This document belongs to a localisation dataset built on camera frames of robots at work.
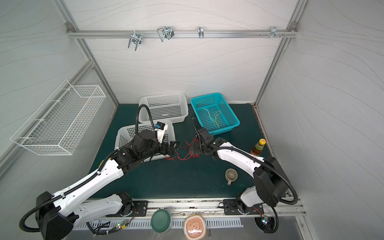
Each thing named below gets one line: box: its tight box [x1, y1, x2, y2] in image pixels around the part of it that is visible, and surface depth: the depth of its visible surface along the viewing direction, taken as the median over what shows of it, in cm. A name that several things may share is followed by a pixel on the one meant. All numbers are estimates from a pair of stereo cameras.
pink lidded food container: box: [183, 213, 207, 240], surface depth 68 cm
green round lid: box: [150, 208, 171, 233], surface depth 63 cm
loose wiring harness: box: [86, 209, 137, 238], surface depth 70 cm
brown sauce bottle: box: [250, 138, 267, 157], surface depth 81 cm
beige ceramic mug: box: [225, 168, 238, 186], surface depth 83 cm
